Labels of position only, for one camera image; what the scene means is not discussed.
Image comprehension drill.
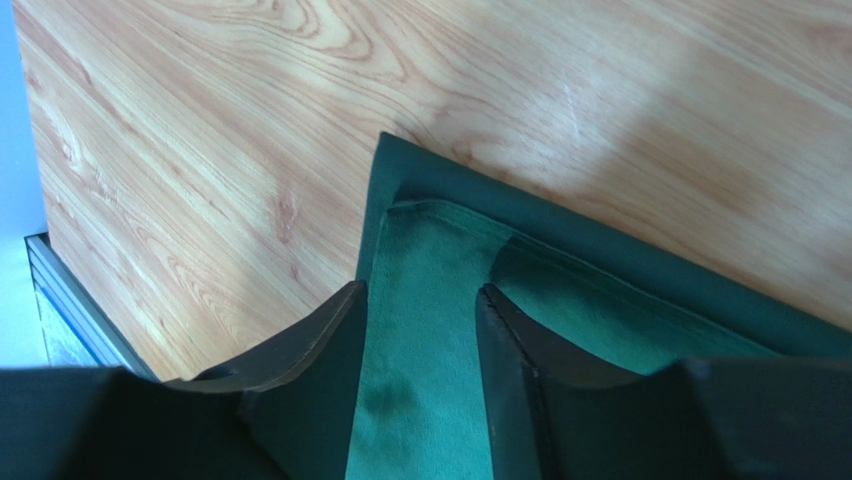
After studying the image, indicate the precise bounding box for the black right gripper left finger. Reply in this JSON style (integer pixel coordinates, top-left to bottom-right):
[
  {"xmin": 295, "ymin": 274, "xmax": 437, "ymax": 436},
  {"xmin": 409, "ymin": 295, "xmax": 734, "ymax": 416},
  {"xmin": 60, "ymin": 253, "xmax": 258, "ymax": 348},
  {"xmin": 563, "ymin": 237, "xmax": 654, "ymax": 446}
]
[{"xmin": 1, "ymin": 281, "xmax": 368, "ymax": 479}]

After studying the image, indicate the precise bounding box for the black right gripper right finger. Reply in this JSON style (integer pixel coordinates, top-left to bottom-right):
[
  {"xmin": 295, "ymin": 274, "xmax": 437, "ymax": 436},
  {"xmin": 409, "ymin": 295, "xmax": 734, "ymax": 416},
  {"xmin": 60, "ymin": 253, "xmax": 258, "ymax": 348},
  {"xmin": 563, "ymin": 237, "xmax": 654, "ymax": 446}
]
[{"xmin": 475, "ymin": 284, "xmax": 851, "ymax": 479}]

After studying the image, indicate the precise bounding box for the dark green cloth napkin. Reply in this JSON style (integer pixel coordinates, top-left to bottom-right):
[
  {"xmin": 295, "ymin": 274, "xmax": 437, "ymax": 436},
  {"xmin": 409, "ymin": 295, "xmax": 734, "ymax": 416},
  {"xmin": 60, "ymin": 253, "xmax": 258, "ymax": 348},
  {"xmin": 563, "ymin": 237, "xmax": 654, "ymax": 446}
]
[{"xmin": 346, "ymin": 133, "xmax": 851, "ymax": 479}]

